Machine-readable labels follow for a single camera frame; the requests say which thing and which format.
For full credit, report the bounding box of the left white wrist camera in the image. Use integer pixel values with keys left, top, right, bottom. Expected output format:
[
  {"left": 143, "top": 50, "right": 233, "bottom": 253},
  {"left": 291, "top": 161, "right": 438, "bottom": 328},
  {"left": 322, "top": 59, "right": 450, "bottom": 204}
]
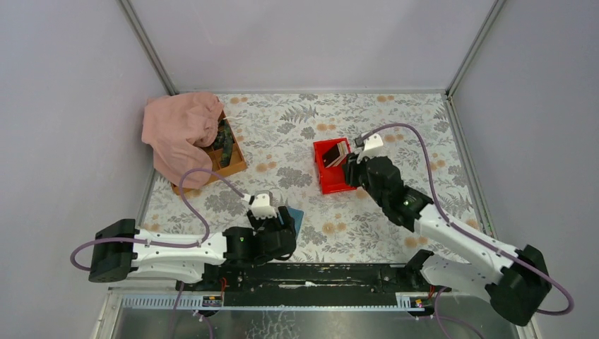
[{"left": 242, "top": 191, "right": 278, "bottom": 220}]

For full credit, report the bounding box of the blue card holder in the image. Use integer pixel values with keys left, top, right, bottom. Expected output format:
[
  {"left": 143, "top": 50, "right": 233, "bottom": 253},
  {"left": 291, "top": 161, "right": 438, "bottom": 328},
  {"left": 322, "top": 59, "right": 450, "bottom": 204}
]
[{"left": 278, "top": 206, "right": 304, "bottom": 234}]

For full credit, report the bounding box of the red plastic bin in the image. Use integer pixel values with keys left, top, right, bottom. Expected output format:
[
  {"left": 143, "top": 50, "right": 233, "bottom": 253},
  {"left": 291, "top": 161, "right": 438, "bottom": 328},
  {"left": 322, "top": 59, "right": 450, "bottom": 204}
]
[{"left": 313, "top": 138, "right": 355, "bottom": 195}]

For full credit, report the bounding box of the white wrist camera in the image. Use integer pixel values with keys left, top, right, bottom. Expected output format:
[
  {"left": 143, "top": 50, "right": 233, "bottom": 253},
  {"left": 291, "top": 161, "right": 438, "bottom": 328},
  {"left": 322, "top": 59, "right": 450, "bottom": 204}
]
[
  {"left": 242, "top": 191, "right": 278, "bottom": 220},
  {"left": 355, "top": 133, "right": 384, "bottom": 164}
]

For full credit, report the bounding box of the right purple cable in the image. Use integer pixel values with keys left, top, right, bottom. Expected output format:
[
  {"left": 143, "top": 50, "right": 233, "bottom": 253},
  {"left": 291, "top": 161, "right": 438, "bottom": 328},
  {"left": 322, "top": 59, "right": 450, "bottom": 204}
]
[{"left": 355, "top": 123, "right": 575, "bottom": 339}]

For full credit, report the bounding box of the pink cloth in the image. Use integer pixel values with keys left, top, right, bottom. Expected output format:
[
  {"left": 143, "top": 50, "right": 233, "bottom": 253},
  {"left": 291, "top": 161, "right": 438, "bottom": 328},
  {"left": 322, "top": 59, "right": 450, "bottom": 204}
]
[{"left": 141, "top": 92, "right": 224, "bottom": 186}]

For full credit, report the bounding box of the floral patterned table mat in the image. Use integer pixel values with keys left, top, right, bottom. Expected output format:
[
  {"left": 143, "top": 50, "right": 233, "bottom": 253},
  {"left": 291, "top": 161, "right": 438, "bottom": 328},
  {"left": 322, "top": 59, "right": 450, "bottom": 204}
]
[{"left": 140, "top": 93, "right": 480, "bottom": 263}]

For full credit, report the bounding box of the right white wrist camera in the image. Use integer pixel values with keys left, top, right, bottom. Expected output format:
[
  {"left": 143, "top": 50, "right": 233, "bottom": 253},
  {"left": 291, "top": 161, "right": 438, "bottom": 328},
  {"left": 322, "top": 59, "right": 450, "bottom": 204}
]
[{"left": 355, "top": 133, "right": 384, "bottom": 164}]

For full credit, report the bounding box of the purple cable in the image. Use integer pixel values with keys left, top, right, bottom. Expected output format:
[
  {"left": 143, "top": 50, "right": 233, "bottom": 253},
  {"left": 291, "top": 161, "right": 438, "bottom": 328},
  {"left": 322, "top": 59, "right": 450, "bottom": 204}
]
[
  {"left": 355, "top": 123, "right": 575, "bottom": 339},
  {"left": 70, "top": 168, "right": 254, "bottom": 339}
]

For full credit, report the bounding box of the wooden organizer tray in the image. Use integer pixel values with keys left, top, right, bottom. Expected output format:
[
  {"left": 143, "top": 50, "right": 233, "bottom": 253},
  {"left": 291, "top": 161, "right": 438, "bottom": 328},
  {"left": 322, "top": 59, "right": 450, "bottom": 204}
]
[{"left": 162, "top": 107, "right": 247, "bottom": 191}]

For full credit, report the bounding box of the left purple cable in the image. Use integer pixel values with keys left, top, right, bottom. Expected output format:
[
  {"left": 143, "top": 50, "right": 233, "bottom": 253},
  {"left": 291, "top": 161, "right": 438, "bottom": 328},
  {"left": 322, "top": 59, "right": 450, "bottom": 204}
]
[{"left": 70, "top": 168, "right": 254, "bottom": 339}]

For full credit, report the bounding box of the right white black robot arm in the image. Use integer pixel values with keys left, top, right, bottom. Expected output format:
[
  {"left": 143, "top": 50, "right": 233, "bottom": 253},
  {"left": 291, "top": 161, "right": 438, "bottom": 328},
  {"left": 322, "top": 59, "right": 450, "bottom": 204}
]
[{"left": 342, "top": 154, "right": 552, "bottom": 326}]

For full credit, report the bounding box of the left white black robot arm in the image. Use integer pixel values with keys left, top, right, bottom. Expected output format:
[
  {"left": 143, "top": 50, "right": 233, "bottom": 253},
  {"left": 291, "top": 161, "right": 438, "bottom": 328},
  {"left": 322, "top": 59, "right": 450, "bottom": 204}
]
[{"left": 88, "top": 206, "right": 304, "bottom": 285}]

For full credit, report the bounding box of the dark green patterned item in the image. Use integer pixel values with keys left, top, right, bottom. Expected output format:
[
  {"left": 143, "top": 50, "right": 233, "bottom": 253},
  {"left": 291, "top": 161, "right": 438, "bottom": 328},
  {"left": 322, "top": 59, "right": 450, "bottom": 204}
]
[{"left": 212, "top": 119, "right": 235, "bottom": 168}]

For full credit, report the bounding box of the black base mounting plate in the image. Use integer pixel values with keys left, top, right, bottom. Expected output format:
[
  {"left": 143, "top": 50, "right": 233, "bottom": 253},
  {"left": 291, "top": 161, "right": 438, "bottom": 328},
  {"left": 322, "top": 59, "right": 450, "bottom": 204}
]
[{"left": 175, "top": 263, "right": 439, "bottom": 306}]

